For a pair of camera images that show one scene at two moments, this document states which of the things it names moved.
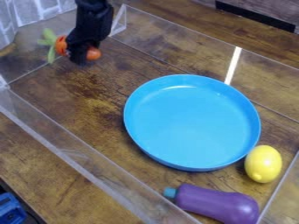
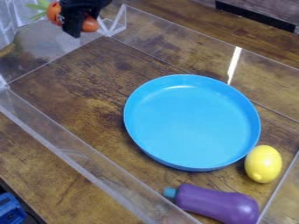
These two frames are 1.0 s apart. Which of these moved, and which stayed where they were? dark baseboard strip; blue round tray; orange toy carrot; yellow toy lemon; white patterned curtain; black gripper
Moved: orange toy carrot; black gripper
Stayed: blue round tray; white patterned curtain; yellow toy lemon; dark baseboard strip
